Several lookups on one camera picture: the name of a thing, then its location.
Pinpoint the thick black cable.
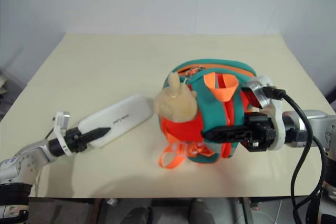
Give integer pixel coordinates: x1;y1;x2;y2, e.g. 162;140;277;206
263;85;327;224

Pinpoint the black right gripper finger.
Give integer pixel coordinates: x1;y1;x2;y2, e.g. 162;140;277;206
201;125;252;144

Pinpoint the orange and teal backpack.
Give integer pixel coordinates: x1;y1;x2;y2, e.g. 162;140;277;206
153;59;257;169

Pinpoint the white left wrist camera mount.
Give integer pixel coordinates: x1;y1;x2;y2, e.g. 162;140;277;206
52;111;72;156

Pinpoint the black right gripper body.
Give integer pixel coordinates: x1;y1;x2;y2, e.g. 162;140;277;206
240;112;277;153

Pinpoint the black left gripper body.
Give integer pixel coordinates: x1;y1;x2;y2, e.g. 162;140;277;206
65;127;89;154

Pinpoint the metal table leg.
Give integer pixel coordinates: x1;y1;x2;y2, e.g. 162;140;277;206
240;197;255;224

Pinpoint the white rectangular box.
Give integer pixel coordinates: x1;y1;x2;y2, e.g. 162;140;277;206
78;93;152;149

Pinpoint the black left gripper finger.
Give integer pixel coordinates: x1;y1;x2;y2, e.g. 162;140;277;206
81;127;111;141

